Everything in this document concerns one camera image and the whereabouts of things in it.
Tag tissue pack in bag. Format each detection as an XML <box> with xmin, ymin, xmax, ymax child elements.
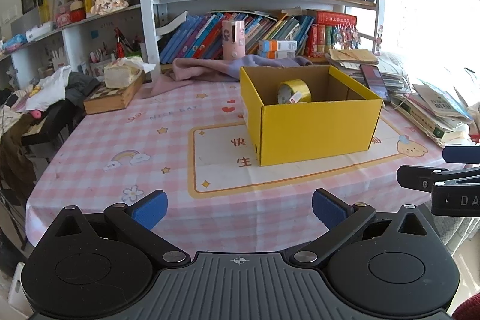
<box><xmin>103</xmin><ymin>56</ymin><xmax>156</xmax><ymax>89</ymax></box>

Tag black smartphone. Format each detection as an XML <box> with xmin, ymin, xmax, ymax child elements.
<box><xmin>360</xmin><ymin>64</ymin><xmax>391</xmax><ymax>103</ymax></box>

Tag wooden chess board box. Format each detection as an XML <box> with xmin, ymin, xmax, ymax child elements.
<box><xmin>84</xmin><ymin>72</ymin><xmax>145</xmax><ymax>115</ymax></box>

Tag row of leaning books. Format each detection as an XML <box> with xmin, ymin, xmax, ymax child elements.
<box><xmin>156</xmin><ymin>10</ymin><xmax>314</xmax><ymax>65</ymax></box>

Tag pink checkered tablecloth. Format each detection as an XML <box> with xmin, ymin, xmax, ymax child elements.
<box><xmin>26</xmin><ymin>82</ymin><xmax>444</xmax><ymax>253</ymax></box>

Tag yellow tape roll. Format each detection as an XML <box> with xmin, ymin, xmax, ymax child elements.
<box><xmin>277</xmin><ymin>79</ymin><xmax>312</xmax><ymax>105</ymax></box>

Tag pink purple blanket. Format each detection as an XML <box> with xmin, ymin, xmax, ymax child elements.
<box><xmin>146</xmin><ymin>54</ymin><xmax>312</xmax><ymax>97</ymax></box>

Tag orange white small boxes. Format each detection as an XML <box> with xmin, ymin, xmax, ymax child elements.
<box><xmin>257</xmin><ymin>40</ymin><xmax>297</xmax><ymax>59</ymax></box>

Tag yellow cardboard box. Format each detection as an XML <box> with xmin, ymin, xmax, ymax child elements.
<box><xmin>240</xmin><ymin>65</ymin><xmax>383</xmax><ymax>166</ymax></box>

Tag pink cylindrical device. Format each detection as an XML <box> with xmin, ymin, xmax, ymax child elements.
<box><xmin>221</xmin><ymin>20</ymin><xmax>246</xmax><ymax>61</ymax></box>

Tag stack of papers and books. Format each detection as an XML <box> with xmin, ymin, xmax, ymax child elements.
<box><xmin>326</xmin><ymin>49</ymin><xmax>479</xmax><ymax>147</ymax></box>

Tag dark grey garment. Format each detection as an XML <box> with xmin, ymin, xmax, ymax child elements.
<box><xmin>65</xmin><ymin>71</ymin><xmax>100</xmax><ymax>107</ymax></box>

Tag white garment pile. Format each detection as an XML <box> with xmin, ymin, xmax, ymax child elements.
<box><xmin>11</xmin><ymin>66</ymin><xmax>72</xmax><ymax>113</ymax></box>

